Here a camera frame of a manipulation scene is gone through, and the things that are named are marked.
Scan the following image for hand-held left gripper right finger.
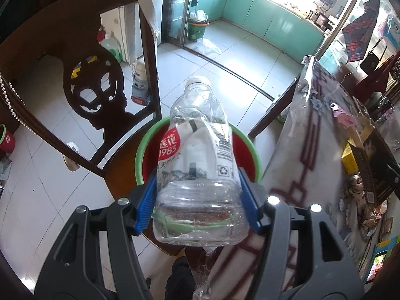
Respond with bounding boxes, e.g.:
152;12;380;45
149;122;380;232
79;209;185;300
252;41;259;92
238;168;366;300

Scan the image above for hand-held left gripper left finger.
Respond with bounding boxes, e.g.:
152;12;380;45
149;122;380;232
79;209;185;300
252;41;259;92
34;171;158;300

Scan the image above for red basin green rim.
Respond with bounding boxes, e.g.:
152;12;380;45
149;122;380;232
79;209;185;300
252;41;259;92
135;116;262;186

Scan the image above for clear plastic bottle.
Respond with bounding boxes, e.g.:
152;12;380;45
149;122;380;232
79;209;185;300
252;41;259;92
152;75;251;247

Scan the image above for green trash bucket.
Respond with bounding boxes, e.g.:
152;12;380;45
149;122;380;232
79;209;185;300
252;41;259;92
187;19;210;43

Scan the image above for table with patterned cloth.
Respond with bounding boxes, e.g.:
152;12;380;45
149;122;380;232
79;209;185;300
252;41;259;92
194;55;400;300

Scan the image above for person's dark trouser leg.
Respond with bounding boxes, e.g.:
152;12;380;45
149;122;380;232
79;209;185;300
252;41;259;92
165;255;198;300

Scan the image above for white slipper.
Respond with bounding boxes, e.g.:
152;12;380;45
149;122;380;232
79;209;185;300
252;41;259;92
62;142;81;172

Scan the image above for yellow small box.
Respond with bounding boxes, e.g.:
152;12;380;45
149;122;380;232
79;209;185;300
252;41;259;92
341;142;360;174

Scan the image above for black cardboard box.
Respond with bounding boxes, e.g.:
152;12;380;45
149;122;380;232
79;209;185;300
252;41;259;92
348;125;397;206

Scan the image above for cream thermos flask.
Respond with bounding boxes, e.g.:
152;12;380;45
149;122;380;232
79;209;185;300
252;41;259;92
134;62;149;84

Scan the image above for dark wooden chair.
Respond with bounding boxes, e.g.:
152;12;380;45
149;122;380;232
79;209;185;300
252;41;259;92
0;0;188;257

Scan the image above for yellow plastic item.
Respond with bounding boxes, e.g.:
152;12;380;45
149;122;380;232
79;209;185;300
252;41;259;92
72;56;97;79

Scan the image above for red cup green rim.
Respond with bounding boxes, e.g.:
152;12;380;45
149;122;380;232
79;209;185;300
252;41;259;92
0;123;16;154

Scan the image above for clear plastic bag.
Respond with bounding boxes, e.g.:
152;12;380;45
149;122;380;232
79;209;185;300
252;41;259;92
194;38;222;55

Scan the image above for green detergent jug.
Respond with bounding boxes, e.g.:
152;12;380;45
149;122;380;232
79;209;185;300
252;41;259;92
100;33;124;63

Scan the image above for white refrigerator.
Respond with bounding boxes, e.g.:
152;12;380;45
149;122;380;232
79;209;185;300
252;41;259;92
118;0;164;64

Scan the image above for teal kitchen cabinets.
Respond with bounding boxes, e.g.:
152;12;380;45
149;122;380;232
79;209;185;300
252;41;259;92
192;0;326;63

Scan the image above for black handbag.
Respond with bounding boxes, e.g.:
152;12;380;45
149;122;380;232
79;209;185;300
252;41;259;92
359;49;387;74

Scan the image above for plaid cloth hanging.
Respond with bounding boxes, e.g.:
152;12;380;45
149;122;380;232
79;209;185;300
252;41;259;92
342;0;381;63

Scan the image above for glass sliding door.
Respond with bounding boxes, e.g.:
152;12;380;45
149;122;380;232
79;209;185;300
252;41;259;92
164;0;196;49

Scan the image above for wooden table frame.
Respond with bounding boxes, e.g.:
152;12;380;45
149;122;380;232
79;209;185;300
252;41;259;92
248;77;301;140

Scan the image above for white bead chain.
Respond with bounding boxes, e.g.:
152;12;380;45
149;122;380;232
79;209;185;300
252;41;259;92
0;72;42;139

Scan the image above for white cloth strap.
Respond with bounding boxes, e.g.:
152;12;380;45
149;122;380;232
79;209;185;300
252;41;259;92
128;0;157;36

